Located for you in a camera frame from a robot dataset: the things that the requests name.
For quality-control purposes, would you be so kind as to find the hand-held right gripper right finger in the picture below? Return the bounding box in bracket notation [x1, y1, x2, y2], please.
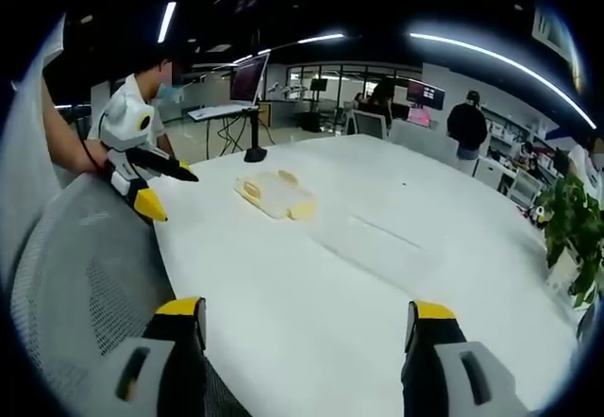
[400, 299, 530, 417]

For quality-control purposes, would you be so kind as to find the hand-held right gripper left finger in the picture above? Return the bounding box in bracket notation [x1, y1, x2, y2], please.
[93, 296, 210, 417]

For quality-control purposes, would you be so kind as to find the cream plastic buckle part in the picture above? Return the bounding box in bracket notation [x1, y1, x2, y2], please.
[233, 174, 280, 210]

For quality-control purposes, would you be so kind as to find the clear plastic food container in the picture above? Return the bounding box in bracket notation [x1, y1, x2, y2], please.
[266, 169, 318, 223]

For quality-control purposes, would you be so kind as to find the white tilted desk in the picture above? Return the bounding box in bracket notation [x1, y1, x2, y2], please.
[187, 102, 260, 122]

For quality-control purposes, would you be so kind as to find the black monitor stand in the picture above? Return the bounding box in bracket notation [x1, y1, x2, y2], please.
[243, 104, 269, 164]

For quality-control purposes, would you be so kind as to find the person's white sleeve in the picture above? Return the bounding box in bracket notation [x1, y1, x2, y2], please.
[0, 13, 67, 267]

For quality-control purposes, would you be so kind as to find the grey mesh office chair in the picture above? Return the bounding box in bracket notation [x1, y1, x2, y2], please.
[8, 171, 254, 417]

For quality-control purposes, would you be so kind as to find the short ceiling light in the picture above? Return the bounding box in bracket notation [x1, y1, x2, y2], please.
[157, 0, 177, 44]
[296, 32, 346, 46]

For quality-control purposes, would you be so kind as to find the computer monitor on stand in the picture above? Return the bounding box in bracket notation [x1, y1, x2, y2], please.
[229, 52, 272, 107]

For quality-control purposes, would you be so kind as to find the dark screen on stand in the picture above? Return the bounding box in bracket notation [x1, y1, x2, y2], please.
[308, 77, 328, 131]

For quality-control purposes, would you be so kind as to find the green potted plant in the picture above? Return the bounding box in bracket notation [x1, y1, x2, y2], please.
[536, 170, 604, 309]

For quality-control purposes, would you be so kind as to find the white office chair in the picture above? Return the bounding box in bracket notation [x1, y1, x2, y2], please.
[345, 108, 389, 141]

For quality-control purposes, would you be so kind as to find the long curved ceiling light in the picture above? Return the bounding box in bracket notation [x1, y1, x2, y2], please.
[409, 32, 597, 130]

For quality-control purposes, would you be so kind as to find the table cable hatch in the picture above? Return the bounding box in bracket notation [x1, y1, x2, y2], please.
[319, 212, 427, 277]

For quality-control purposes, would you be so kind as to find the wall screen with red picture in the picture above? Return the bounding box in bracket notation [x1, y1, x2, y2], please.
[406, 79, 446, 111]

